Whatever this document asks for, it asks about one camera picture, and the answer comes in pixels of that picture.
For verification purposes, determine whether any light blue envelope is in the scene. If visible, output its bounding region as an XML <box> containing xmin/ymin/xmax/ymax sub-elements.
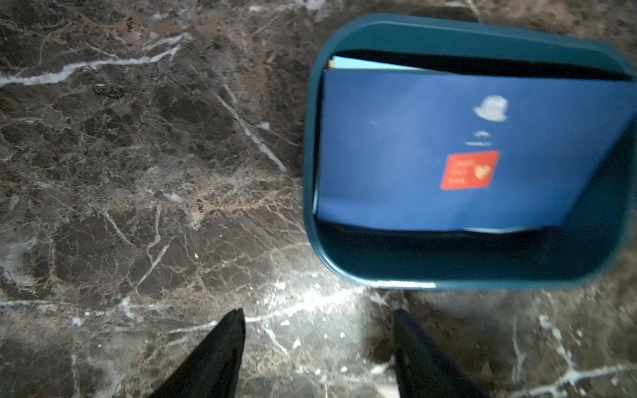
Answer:
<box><xmin>328</xmin><ymin>56</ymin><xmax>421</xmax><ymax>71</ymax></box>

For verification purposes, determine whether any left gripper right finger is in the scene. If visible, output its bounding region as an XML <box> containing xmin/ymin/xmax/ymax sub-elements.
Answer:
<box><xmin>392</xmin><ymin>309</ymin><xmax>486</xmax><ymax>397</ymax></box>

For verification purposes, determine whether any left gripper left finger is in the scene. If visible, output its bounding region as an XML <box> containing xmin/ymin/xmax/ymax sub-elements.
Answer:
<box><xmin>151</xmin><ymin>308</ymin><xmax>246</xmax><ymax>397</ymax></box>

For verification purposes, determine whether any teal plastic storage box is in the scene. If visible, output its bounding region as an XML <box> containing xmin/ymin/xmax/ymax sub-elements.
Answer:
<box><xmin>303</xmin><ymin>13</ymin><xmax>636</xmax><ymax>290</ymax></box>

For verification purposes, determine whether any dark blue envelope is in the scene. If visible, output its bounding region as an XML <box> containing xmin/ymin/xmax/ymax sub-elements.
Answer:
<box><xmin>315</xmin><ymin>70</ymin><xmax>636</xmax><ymax>232</ymax></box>

